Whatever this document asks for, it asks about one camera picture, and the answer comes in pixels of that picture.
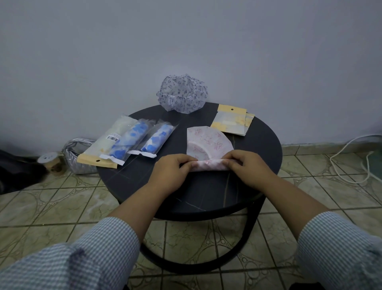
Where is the white cable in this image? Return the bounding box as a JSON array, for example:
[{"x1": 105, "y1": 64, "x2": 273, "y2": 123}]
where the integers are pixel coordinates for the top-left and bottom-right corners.
[{"x1": 329, "y1": 134, "x2": 382, "y2": 183}]

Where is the person's left hand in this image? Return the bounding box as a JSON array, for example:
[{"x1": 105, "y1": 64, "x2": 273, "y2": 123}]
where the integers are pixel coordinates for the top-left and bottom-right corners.
[{"x1": 146, "y1": 154, "x2": 198, "y2": 198}]

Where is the person's left forearm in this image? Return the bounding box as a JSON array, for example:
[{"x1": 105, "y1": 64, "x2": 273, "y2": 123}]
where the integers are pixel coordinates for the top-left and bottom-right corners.
[{"x1": 0, "y1": 182, "x2": 168, "y2": 290}]

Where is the blue flower shower cap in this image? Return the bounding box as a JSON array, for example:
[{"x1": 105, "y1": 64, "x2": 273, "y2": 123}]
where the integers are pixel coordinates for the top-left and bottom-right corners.
[
  {"x1": 140, "y1": 124, "x2": 174, "y2": 155},
  {"x1": 109, "y1": 119, "x2": 150, "y2": 161}
]

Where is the pink print shower cap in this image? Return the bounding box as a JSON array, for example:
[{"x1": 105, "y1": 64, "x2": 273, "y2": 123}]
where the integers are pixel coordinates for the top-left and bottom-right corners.
[{"x1": 186, "y1": 126, "x2": 243, "y2": 172}]

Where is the black bag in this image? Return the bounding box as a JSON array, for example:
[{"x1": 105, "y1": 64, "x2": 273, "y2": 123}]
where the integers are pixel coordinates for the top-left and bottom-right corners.
[{"x1": 0, "y1": 149, "x2": 47, "y2": 195}]

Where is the person's right hand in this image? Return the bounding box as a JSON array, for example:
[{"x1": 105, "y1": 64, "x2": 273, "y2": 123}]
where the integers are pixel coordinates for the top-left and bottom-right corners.
[{"x1": 222, "y1": 149, "x2": 278, "y2": 192}]

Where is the pale green appliance base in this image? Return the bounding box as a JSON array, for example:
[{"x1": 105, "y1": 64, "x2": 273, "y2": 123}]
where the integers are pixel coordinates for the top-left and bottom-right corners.
[{"x1": 363, "y1": 151, "x2": 382, "y2": 183}]

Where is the cream packet with barcode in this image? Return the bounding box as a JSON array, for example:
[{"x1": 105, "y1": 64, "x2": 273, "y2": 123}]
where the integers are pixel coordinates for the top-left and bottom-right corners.
[{"x1": 76, "y1": 116, "x2": 139, "y2": 169}]

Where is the silver quilted handbag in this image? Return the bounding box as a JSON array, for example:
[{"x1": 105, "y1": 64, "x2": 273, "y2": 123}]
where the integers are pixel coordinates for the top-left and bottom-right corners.
[{"x1": 62, "y1": 138, "x2": 97, "y2": 175}]

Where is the black round side table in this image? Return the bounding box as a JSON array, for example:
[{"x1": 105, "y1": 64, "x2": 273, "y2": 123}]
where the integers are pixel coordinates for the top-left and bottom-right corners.
[{"x1": 96, "y1": 101, "x2": 283, "y2": 275}]

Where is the stack of yellow small pouches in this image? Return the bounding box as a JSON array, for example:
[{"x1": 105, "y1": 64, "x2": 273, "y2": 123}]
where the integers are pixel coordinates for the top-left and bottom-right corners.
[{"x1": 210, "y1": 104, "x2": 255, "y2": 137}]

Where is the ribbon spool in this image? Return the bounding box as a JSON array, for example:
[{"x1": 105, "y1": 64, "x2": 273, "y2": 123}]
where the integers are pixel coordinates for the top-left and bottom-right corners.
[{"x1": 37, "y1": 151, "x2": 65, "y2": 175}]

